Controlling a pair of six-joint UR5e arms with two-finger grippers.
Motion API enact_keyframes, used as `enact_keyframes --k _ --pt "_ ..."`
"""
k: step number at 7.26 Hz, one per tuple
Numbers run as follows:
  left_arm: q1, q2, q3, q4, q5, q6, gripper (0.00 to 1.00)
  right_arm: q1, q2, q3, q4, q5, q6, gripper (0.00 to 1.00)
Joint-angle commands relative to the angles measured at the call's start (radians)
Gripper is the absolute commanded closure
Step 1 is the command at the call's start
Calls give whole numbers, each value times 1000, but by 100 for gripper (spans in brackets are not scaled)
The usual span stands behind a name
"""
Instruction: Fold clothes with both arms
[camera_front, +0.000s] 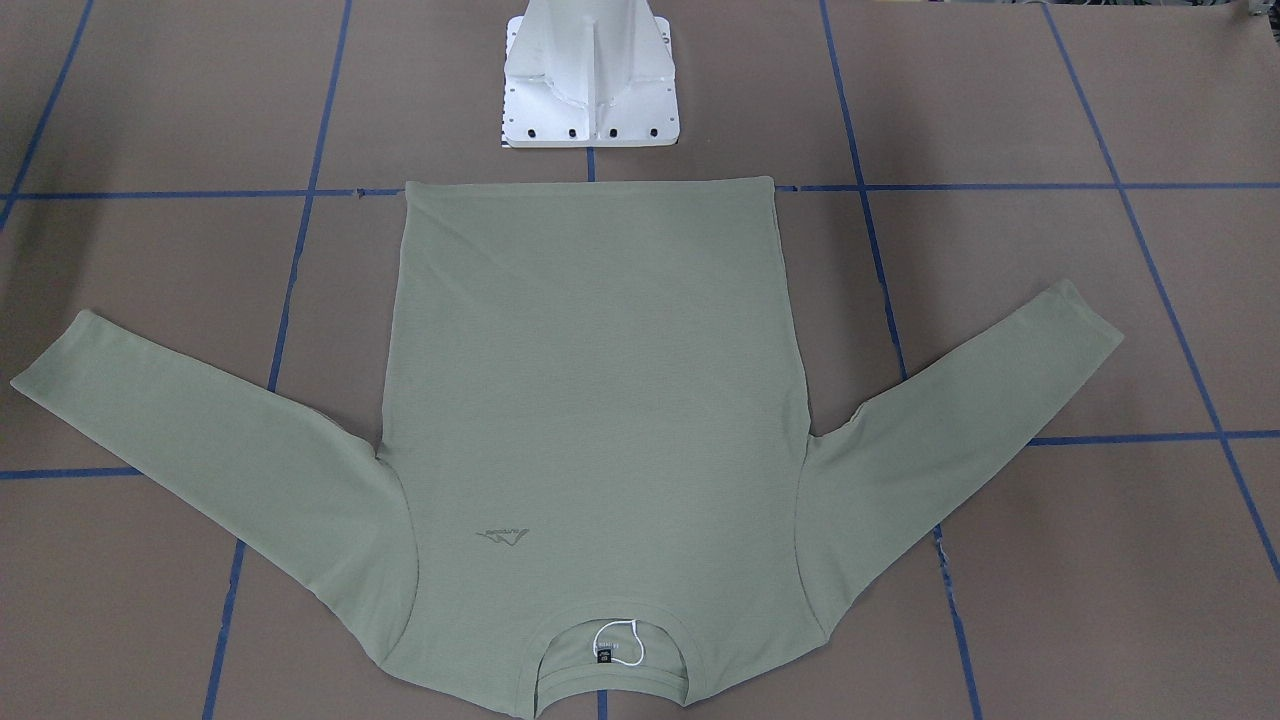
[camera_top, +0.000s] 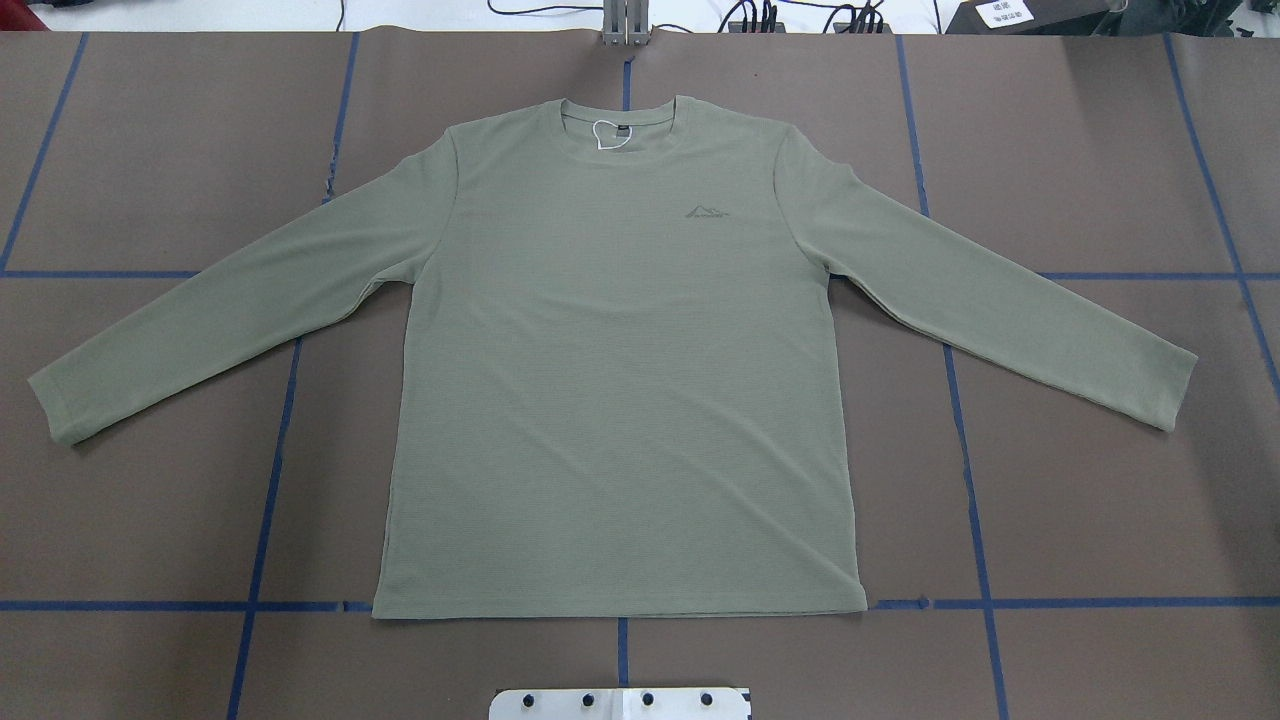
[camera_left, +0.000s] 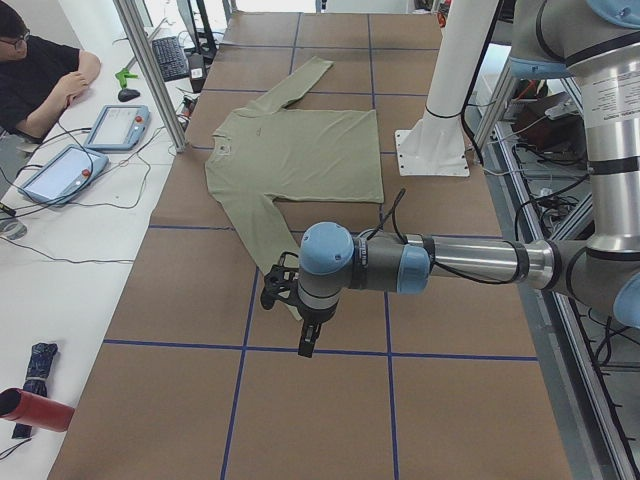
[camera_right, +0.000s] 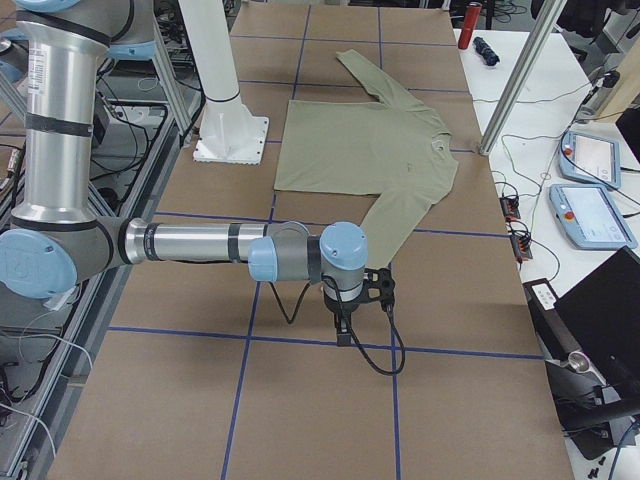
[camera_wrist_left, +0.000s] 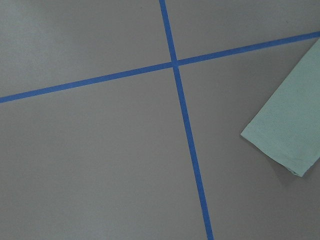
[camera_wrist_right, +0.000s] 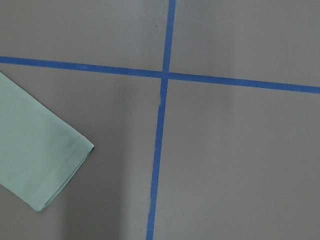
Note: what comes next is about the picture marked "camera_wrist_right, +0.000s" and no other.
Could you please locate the olive green long-sleeve shirt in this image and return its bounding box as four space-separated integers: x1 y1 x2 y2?
0 74 94 212

